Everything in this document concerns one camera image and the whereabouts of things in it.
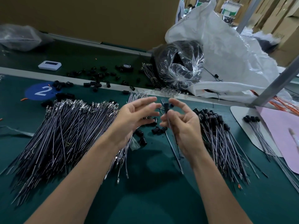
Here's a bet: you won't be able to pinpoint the person's right hand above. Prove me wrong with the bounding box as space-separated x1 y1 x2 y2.
160 98 207 159

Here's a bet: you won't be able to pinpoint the small bundle of capped wires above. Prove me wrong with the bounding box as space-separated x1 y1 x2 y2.
242 114 299 192

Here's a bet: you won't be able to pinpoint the stack of cardboard boxes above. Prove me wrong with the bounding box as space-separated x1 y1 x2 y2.
262 0 299 68

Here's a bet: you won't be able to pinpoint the small white timer device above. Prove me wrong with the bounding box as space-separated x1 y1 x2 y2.
38 60 62 71

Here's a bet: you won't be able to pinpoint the clear bag with black contents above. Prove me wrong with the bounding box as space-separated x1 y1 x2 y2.
153 40 205 91

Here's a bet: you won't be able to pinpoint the blue round number sticker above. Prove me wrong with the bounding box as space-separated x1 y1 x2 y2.
24 82 60 102

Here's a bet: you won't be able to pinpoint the bundle of orange wires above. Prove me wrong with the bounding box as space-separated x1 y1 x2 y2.
252 90 299 116

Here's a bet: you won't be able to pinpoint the crumpled clear plastic bag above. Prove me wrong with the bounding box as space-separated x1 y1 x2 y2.
0 24 54 52

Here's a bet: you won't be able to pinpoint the pink paper sheet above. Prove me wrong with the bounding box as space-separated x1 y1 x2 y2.
256 106 299 175

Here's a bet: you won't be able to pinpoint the brown cardboard panel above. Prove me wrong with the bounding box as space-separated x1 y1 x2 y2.
0 0 180 51

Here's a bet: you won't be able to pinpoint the person's right forearm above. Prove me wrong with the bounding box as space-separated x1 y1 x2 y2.
189 147 253 224

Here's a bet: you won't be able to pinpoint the clear plastic strip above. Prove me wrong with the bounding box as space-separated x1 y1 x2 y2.
0 124 36 138

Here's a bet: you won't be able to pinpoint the pile of wires with black caps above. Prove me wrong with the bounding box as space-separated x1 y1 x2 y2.
192 108 269 185

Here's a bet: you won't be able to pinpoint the person's left forearm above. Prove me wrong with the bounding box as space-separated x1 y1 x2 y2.
26 138 129 224

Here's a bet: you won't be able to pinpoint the white pen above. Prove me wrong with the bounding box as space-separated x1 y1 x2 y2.
288 127 299 148

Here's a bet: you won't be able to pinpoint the pile of grey wires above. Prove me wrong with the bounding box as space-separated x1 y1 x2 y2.
0 93 148 206

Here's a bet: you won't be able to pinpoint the person's left hand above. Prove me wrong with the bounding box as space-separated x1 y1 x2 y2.
112 96 162 150

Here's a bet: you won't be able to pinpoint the black plastic caps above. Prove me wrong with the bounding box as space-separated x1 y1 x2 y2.
41 64 150 108

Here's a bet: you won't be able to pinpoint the grey metal frame post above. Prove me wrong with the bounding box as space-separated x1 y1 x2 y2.
251 56 299 108
236 0 264 35

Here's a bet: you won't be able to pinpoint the large white plastic sack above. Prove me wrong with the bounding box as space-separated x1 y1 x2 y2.
165 2 299 105

